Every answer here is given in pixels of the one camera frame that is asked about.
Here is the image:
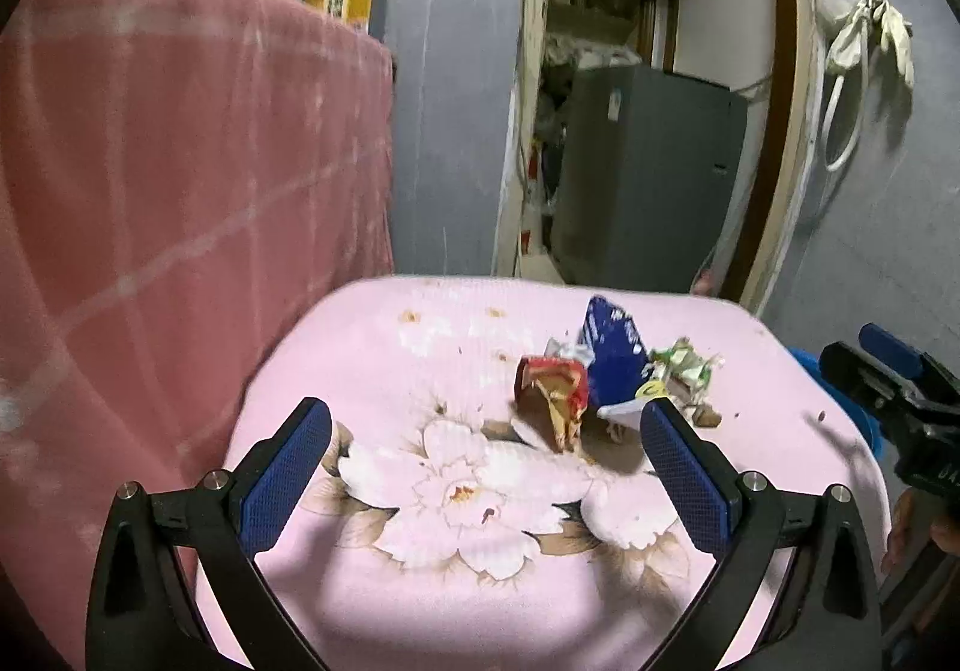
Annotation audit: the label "white door frame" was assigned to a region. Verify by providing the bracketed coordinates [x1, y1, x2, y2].
[491, 0, 826, 316]

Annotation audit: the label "red yellow snack wrapper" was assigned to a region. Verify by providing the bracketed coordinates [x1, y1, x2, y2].
[514, 354, 593, 454]

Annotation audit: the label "person's right hand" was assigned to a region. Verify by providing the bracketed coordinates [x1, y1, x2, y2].
[881, 489, 935, 574]

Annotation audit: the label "green white snack wrapper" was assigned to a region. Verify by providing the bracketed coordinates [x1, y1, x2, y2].
[649, 337, 725, 409]

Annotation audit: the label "pink plaid cloth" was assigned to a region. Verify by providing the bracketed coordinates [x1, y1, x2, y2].
[0, 0, 397, 642]

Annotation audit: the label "white rubber gloves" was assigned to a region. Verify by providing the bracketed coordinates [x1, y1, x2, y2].
[825, 0, 916, 88]

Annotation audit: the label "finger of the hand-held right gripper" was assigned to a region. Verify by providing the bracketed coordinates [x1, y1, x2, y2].
[817, 341, 925, 433]
[857, 322, 960, 411]

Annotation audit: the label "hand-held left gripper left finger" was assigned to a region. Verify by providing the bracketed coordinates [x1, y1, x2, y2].
[85, 397, 335, 671]

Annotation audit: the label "blue plastic bucket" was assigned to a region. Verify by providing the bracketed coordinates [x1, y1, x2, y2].
[787, 346, 884, 451]

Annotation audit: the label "blue snack wrapper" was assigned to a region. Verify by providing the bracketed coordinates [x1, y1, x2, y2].
[577, 296, 653, 428]

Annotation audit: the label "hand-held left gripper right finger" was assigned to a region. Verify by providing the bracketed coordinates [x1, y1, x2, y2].
[639, 399, 886, 671]

